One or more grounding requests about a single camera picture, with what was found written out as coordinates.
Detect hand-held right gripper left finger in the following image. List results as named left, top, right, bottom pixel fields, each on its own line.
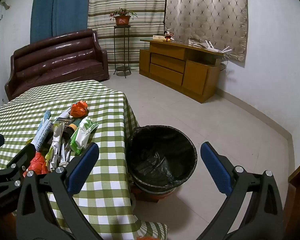
left=16, top=142, right=108, bottom=240

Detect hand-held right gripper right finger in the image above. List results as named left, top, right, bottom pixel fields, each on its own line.
left=200, top=141, right=284, bottom=240

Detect orange plastic bag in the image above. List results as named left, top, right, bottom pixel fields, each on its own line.
left=70, top=101, right=88, bottom=118
left=22, top=152, right=48, bottom=178

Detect white tube with green print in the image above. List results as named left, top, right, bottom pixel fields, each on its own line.
left=30, top=121, right=53, bottom=153

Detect white and green wrapper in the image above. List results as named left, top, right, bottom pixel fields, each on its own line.
left=70, top=116, right=98, bottom=155

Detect dark cardboard box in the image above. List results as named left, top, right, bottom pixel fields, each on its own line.
left=55, top=112, right=74, bottom=125

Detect bin with black liner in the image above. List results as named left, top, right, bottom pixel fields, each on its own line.
left=126, top=125, right=198, bottom=203

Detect green checked tablecloth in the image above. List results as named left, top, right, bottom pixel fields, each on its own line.
left=0, top=80, right=169, bottom=240

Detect dark brown leather sofa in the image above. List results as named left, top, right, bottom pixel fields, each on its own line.
left=4, top=29, right=109, bottom=102

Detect black metal plant stand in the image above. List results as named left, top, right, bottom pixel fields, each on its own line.
left=113, top=25, right=132, bottom=78

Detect wooden cabinet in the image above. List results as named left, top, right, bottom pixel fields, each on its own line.
left=139, top=39, right=224, bottom=104

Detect white router with antennas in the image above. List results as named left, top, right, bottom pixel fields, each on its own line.
left=202, top=41, right=232, bottom=55

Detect clear plastic bag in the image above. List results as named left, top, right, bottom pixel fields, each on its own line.
left=188, top=38, right=209, bottom=48

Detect blue curtain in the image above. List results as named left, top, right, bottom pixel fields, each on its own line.
left=30, top=0, right=92, bottom=44

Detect potted plant in orange pot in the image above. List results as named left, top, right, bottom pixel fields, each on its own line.
left=109, top=7, right=138, bottom=26

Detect beige diamond pattern curtain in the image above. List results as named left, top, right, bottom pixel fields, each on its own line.
left=164, top=0, right=248, bottom=62

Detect striped curtain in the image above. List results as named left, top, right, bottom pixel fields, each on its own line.
left=87, top=0, right=167, bottom=70

